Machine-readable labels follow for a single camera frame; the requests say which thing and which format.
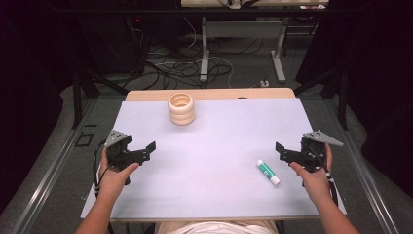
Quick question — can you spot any white-legged desk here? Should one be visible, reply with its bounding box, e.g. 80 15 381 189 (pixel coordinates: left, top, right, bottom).
180 0 330 84

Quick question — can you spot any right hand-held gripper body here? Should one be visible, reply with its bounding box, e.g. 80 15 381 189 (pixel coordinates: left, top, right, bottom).
299 130 345 174

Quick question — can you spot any black metal stand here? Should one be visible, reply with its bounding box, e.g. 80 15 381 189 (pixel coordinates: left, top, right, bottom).
293 66 350 132
70 61 131 131

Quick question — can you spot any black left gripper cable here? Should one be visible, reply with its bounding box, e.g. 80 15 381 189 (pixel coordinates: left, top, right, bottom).
93 139 109 200

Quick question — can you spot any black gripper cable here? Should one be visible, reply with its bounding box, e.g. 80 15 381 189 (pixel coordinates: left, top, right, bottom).
93 139 109 200
311 146 340 208

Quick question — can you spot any tangle of floor cables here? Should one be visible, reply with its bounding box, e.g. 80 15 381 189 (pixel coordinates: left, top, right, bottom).
125 18 265 91

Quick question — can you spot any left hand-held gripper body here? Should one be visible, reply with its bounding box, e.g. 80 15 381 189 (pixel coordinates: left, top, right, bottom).
103 129 146 186

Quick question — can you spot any person's right hand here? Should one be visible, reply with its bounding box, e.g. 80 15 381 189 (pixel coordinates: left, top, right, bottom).
288 142 334 200

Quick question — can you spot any beige tape roll stack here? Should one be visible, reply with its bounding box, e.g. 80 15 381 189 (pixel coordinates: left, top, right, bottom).
167 92 197 127

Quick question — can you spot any green and white glue stick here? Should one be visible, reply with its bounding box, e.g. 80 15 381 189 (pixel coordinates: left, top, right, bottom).
256 159 282 187

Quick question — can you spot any pale lilac table mat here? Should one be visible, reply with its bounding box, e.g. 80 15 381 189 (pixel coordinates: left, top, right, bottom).
80 98 348 222

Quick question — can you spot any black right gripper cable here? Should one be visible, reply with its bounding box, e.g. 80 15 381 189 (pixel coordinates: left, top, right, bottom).
311 146 340 208

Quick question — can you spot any aluminium floor rail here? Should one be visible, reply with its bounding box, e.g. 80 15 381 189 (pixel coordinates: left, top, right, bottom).
9 98 98 234
323 97 402 234

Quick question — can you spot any person's beige clothing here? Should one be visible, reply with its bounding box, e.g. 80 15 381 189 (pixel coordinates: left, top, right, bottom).
155 220 281 234

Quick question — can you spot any person's left hand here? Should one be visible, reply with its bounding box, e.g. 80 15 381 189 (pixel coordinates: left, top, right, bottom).
97 147 140 197

